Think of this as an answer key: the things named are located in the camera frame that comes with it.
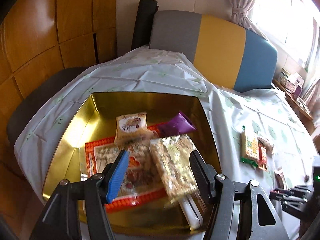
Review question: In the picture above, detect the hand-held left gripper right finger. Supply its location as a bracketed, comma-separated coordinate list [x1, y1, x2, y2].
[189, 150, 290, 240]

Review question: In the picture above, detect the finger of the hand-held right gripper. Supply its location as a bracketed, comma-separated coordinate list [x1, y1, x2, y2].
[281, 196, 309, 210]
[270, 185, 309, 197]

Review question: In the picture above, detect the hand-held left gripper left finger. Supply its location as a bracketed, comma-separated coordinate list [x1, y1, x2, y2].
[30, 150, 130, 240]

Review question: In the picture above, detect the dark red snack packet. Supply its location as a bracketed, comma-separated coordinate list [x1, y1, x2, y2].
[274, 167, 287, 190]

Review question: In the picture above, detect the orange snack bag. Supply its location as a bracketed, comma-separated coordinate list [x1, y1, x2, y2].
[84, 127, 173, 213]

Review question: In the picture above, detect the clear golden snack bag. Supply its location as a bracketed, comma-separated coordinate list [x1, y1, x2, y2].
[149, 134, 200, 204]

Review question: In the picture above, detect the white bag clip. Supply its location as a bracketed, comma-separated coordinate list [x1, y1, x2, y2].
[180, 196, 203, 230]

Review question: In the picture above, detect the beige snack packet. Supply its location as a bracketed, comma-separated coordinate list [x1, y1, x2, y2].
[114, 112, 148, 145]

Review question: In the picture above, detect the purple snack packet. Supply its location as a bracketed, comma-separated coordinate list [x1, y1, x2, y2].
[157, 110, 198, 137]

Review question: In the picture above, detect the green orange snack packet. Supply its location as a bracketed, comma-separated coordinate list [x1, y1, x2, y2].
[240, 126, 259, 168]

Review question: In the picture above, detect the gold tin box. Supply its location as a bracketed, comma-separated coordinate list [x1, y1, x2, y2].
[41, 92, 222, 235]

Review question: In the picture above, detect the brown snack packet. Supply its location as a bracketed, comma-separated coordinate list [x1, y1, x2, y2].
[257, 136, 274, 155]

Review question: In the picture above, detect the wooden side desk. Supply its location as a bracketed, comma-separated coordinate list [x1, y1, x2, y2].
[274, 77, 314, 120]

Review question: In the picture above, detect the purple box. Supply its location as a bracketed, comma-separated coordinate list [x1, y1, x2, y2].
[292, 85, 303, 100]

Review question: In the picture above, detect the pale green-print tablecloth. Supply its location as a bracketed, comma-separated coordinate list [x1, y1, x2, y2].
[14, 45, 320, 240]

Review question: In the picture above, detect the pink floral curtain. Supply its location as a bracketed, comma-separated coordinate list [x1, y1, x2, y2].
[301, 17, 320, 110]

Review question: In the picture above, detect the patterned tissue box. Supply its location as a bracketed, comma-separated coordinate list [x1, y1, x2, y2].
[280, 71, 297, 92]

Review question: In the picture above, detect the wooden wardrobe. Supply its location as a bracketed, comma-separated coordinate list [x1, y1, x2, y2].
[0, 0, 118, 155]

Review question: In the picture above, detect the black rolled mat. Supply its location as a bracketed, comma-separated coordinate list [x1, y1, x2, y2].
[131, 0, 159, 50]

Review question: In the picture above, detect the tied floral curtain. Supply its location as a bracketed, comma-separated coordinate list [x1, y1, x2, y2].
[227, 0, 262, 34]

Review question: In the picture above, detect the window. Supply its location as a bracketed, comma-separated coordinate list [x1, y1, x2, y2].
[250, 0, 320, 68]

